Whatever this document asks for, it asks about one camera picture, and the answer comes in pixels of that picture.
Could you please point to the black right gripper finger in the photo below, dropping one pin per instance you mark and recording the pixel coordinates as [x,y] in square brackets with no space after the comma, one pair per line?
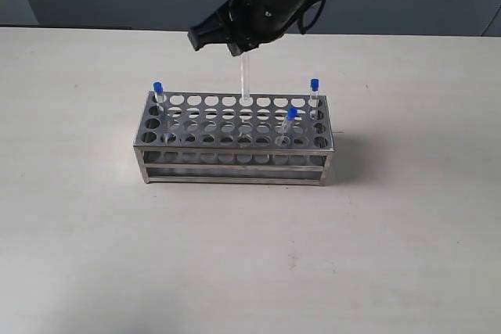
[238,45]

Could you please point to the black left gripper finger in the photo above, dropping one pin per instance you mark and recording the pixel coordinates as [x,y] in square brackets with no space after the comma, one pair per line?
[214,30]

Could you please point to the blue capped test tube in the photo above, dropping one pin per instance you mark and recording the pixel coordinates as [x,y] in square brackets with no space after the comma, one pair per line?
[285,126]
[313,101]
[161,101]
[245,77]

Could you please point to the stainless steel test tube rack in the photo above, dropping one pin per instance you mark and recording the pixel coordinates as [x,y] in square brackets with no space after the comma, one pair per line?
[219,138]

